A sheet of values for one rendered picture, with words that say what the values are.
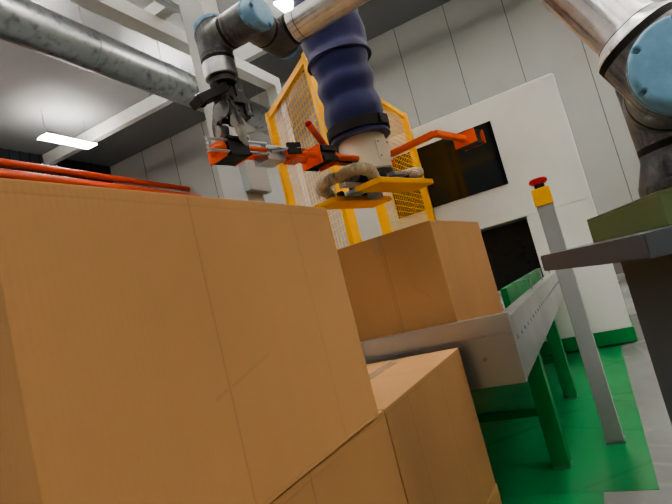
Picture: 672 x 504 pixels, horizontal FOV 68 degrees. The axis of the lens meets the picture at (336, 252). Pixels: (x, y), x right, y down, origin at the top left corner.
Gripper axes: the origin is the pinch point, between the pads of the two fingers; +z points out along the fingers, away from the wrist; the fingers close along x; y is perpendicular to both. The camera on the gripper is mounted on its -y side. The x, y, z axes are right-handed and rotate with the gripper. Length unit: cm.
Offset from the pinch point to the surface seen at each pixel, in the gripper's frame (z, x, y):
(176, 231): 32, -46, -50
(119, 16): -188, 201, 96
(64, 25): -380, 494, 191
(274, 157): 2.6, -2.5, 11.8
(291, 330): 48, -42, -32
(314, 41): -43, 2, 48
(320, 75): -32, 4, 50
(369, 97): -19, -9, 56
